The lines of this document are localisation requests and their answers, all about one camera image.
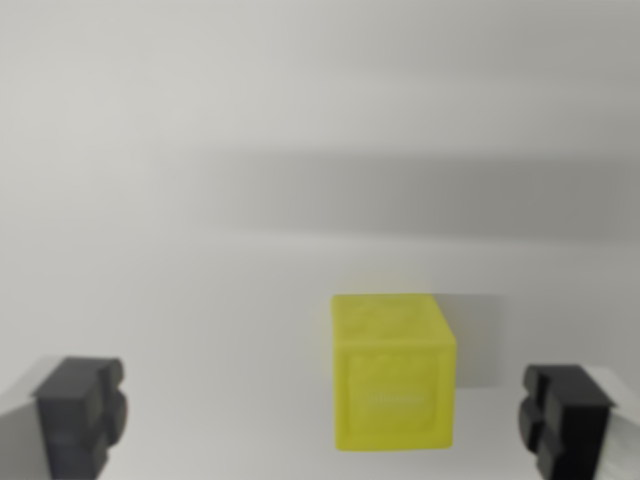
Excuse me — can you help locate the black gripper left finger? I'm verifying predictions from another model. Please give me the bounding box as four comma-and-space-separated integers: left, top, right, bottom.
0, 355, 130, 480

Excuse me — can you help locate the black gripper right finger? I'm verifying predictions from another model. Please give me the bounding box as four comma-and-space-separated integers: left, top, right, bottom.
517, 363, 640, 480

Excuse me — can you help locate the yellow cube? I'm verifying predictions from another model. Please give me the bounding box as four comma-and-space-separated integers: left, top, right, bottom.
331, 293, 458, 454

